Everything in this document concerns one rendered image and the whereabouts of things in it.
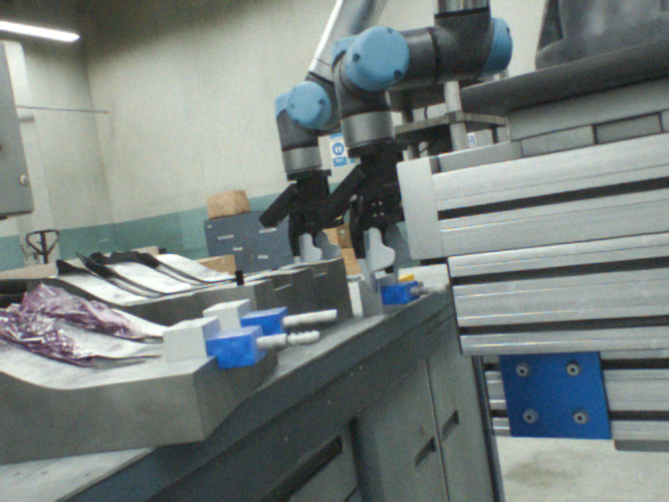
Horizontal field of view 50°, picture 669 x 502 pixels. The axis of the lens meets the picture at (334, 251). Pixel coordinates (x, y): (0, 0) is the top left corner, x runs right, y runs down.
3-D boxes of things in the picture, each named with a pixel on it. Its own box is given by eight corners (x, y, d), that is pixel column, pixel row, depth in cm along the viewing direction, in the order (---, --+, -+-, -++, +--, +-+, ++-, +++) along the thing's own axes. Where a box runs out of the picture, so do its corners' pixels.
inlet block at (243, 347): (329, 360, 65) (320, 301, 65) (320, 373, 60) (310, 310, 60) (192, 377, 67) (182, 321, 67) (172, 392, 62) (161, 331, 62)
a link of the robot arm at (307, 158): (273, 153, 139) (297, 152, 146) (277, 177, 139) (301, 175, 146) (305, 146, 135) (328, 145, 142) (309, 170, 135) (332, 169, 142)
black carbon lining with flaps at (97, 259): (292, 281, 106) (282, 217, 105) (232, 300, 91) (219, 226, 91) (114, 302, 121) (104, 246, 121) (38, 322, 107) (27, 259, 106)
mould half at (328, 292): (353, 315, 109) (338, 227, 108) (266, 359, 86) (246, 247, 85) (106, 338, 131) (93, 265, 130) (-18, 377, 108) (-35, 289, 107)
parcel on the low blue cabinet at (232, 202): (252, 212, 853) (248, 188, 851) (235, 214, 824) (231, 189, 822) (223, 217, 873) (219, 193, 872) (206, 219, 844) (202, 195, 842)
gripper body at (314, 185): (325, 232, 135) (315, 168, 134) (288, 237, 139) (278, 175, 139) (345, 227, 141) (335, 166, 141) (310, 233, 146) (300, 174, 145)
